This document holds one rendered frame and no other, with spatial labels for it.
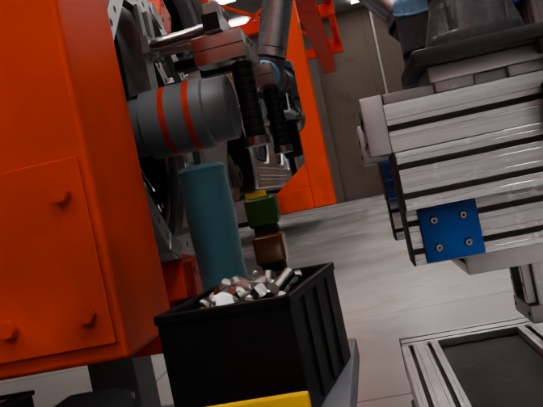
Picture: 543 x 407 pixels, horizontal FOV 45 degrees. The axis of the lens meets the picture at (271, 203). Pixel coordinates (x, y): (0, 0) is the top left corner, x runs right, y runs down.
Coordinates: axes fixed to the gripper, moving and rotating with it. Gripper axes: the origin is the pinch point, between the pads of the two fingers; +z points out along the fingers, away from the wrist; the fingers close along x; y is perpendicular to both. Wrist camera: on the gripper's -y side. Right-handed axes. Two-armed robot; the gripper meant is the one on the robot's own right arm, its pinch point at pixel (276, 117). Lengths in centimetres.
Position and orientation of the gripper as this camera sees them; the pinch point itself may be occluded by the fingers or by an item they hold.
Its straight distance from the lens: 148.4
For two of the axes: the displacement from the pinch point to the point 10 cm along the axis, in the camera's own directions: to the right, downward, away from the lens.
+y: -2.1, -9.8, -0.1
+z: -1.5, 0.4, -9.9
